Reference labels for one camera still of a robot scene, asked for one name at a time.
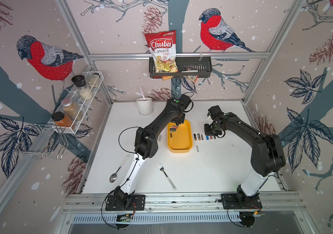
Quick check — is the yellow plastic storage box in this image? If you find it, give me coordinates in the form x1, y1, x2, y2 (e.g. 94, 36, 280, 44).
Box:
167, 120, 193, 153

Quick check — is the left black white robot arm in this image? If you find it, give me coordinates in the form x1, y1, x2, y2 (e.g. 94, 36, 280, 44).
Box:
113, 94, 194, 209

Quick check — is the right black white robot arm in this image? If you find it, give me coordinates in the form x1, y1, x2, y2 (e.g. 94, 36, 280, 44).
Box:
204, 105, 286, 210

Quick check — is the white ceramic cup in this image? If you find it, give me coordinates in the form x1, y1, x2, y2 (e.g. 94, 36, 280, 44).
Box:
136, 97, 153, 116

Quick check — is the silver metal fork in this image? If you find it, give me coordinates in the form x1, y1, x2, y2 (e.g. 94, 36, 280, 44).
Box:
157, 163, 177, 191

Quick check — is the red cassava chips bag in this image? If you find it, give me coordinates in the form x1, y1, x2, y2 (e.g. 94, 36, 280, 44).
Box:
145, 30, 178, 73

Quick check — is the small clear spice jar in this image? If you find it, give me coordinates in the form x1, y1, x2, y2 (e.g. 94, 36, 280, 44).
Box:
88, 73, 101, 88

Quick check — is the silver lid spice jar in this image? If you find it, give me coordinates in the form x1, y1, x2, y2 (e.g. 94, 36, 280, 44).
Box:
61, 98, 83, 121

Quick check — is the clear acrylic spice rack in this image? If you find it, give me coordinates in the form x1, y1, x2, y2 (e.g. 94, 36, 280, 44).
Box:
47, 71, 104, 135

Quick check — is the red spice jar black lid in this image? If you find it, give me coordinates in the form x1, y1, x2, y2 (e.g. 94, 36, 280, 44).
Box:
51, 112, 73, 127

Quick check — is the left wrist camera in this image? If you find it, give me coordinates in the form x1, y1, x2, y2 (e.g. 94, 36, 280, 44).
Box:
179, 94, 192, 111

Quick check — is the black wall basket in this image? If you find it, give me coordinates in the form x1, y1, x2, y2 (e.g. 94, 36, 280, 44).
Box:
148, 57, 212, 79

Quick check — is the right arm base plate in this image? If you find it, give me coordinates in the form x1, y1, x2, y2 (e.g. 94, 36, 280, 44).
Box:
220, 193, 262, 210

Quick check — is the silver spoon white handle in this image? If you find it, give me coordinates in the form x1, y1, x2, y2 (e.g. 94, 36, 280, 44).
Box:
109, 155, 130, 183

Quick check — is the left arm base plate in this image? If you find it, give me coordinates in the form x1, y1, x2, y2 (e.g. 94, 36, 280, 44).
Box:
105, 195, 146, 211

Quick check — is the wire rack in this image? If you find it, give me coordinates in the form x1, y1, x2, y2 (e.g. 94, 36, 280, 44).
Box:
12, 123, 69, 160

